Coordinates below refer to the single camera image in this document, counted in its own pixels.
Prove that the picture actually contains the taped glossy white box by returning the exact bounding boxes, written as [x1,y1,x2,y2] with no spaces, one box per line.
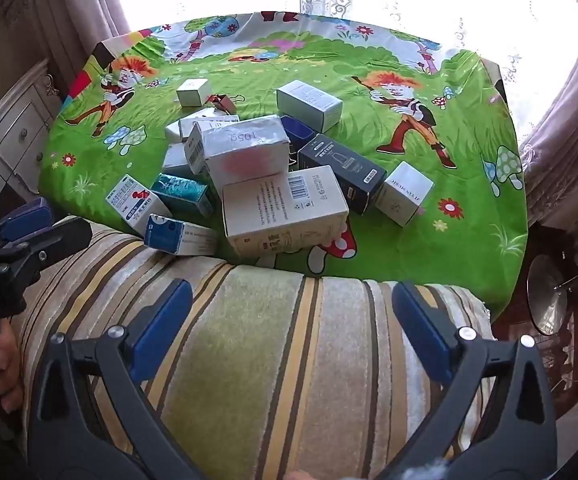
[204,115,290,196]

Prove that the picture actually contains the small blue box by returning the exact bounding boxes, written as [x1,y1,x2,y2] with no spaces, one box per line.
[280,115,317,153]

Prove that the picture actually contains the dark navy box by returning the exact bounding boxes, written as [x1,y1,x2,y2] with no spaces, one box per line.
[297,132,387,216]

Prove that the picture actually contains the cartoon printed green bedsheet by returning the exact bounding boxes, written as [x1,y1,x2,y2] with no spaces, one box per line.
[39,10,529,321]

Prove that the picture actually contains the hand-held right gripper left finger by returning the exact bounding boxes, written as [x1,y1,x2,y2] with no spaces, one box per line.
[29,279,194,480]

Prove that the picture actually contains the small white printed box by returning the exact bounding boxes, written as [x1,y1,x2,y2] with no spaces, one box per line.
[161,142,205,181]

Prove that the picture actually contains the striped plush blanket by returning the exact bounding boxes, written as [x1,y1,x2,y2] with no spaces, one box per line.
[11,215,500,480]

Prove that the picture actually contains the person's left hand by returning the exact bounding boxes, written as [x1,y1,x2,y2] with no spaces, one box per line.
[0,321,24,413]

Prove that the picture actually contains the rose gold binder clip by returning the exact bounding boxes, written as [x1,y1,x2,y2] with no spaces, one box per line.
[209,93,246,117]

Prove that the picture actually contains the cream ornate dresser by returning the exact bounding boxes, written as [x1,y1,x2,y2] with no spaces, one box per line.
[0,57,64,241]

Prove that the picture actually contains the round dark glass disc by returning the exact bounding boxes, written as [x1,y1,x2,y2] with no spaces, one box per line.
[526,254,572,336]

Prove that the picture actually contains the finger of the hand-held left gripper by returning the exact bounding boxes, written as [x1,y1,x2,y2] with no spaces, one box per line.
[0,217,93,287]
[0,199,54,256]

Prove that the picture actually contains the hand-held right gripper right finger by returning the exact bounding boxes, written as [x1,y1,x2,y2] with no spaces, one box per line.
[384,281,557,480]

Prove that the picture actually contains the large beige box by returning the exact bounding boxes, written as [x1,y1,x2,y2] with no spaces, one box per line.
[221,165,350,259]

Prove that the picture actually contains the white red medicine box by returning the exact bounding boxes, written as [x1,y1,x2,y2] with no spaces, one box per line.
[106,175,172,236]

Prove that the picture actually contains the long grey white box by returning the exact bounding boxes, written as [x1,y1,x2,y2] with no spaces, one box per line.
[276,80,344,132]

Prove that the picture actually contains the white square box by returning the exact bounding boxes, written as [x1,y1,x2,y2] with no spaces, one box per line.
[375,161,435,227]

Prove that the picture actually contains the mauve curtain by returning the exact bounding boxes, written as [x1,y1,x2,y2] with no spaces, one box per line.
[519,10,578,226]
[0,0,134,106]

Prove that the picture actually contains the teal box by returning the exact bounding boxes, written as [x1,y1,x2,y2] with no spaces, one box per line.
[150,173,215,218]

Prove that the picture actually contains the white box with navy print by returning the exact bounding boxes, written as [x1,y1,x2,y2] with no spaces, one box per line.
[144,214,220,257]

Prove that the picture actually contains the white barcode box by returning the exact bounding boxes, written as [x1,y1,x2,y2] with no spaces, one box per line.
[184,121,210,176]

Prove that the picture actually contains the white plastic case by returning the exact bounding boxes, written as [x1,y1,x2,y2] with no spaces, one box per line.
[179,114,240,141]

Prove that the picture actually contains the dark wooden furniture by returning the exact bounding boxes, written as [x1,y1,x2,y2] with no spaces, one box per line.
[489,225,578,411]

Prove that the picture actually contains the small white cube box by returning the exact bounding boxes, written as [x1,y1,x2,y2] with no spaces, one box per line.
[176,79,213,107]

